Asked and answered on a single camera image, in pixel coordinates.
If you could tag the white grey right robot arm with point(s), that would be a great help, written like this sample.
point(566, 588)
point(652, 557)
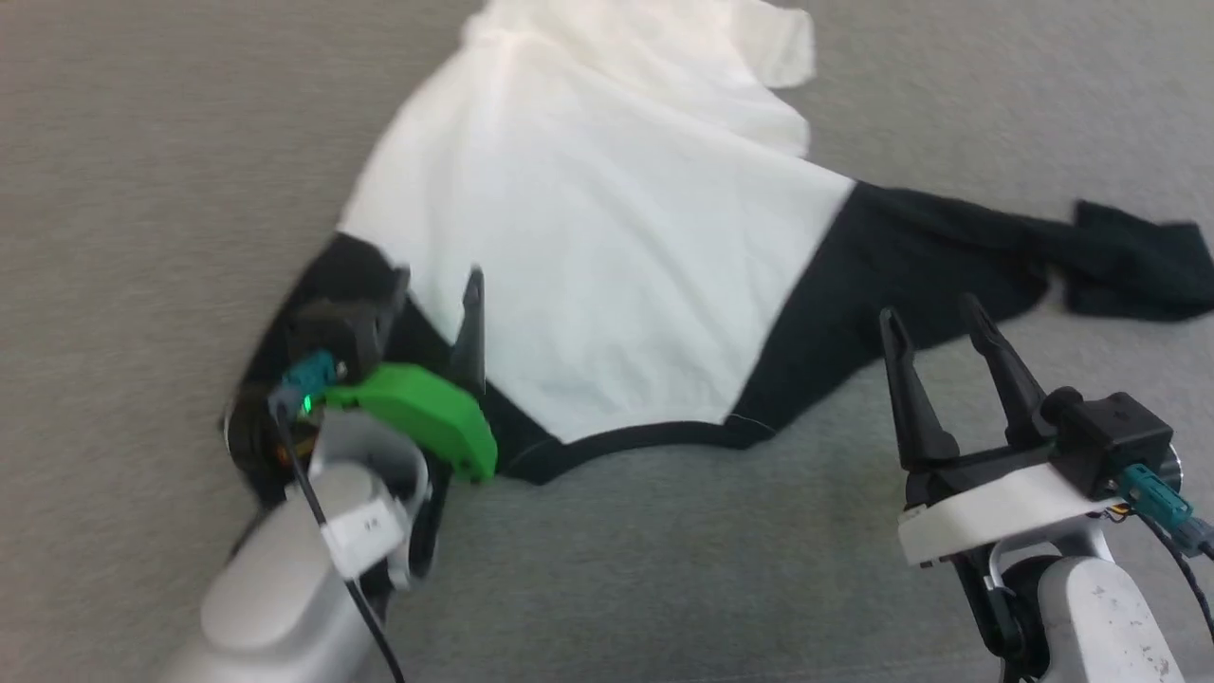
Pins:
point(1091, 617)

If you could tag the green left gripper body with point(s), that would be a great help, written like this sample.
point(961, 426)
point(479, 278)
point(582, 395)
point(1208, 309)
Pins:
point(427, 408)

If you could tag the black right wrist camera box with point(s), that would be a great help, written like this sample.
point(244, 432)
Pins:
point(1110, 436)

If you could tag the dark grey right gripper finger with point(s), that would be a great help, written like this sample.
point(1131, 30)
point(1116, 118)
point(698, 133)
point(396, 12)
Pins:
point(1005, 379)
point(909, 398)

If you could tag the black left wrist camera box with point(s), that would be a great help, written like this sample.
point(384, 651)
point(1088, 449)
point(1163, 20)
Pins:
point(337, 332)

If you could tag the black and white shirt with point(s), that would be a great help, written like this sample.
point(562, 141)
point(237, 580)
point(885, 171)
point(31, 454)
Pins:
point(616, 237)

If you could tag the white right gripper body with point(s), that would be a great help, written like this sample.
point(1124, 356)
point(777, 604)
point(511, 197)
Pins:
point(996, 503)

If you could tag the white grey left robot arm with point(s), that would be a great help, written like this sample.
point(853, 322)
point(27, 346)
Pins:
point(285, 588)

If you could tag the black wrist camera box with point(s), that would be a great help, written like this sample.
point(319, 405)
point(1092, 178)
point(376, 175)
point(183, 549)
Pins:
point(337, 332)
point(1110, 436)

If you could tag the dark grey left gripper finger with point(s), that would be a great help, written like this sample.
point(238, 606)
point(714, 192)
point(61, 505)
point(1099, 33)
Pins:
point(470, 332)
point(398, 289)

